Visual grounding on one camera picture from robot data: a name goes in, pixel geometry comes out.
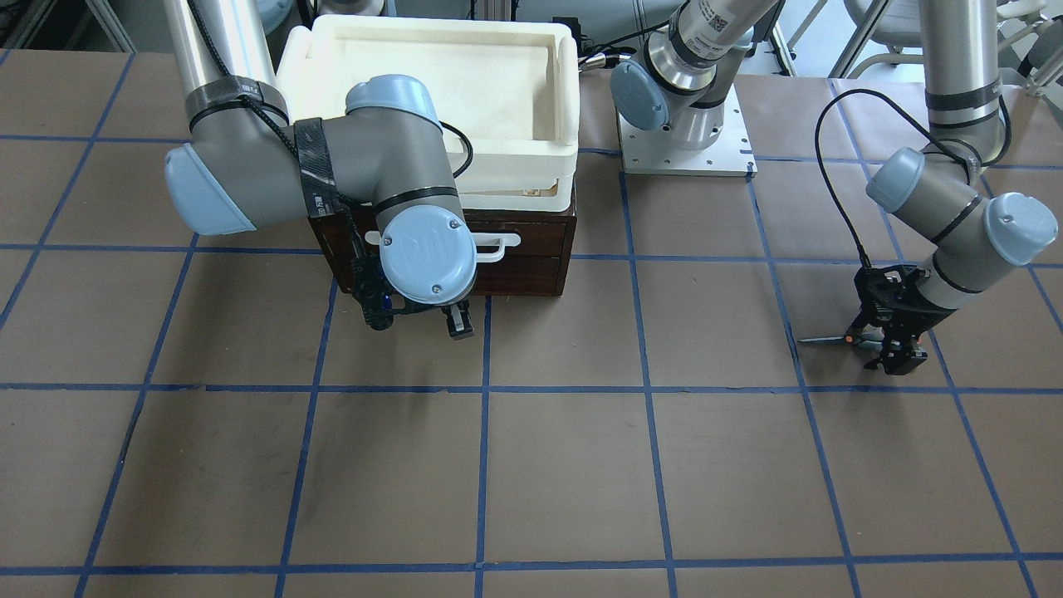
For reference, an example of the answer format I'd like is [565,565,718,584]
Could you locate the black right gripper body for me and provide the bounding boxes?
[352,264,442,331]

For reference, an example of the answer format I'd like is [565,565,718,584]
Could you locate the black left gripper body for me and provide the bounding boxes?
[855,264,954,337]

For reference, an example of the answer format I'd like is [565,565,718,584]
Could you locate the grey orange scissors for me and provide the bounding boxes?
[798,329,884,352]

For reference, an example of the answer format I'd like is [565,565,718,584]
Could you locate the drawer with white handle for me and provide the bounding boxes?
[362,220,566,264]

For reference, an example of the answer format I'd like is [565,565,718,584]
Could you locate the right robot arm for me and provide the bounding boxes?
[164,1,478,338]

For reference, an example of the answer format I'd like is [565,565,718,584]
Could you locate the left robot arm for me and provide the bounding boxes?
[610,1,1059,375]

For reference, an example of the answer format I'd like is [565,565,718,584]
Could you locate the dark wooden drawer box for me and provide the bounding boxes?
[307,194,577,297]

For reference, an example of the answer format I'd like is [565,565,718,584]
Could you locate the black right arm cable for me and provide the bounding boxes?
[187,0,474,250]

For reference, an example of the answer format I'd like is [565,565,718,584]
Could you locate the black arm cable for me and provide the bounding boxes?
[187,0,474,250]
[814,86,1010,271]

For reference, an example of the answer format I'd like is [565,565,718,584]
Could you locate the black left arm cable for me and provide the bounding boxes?
[814,86,1010,271]

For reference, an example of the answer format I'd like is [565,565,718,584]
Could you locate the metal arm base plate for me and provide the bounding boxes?
[610,75,757,177]

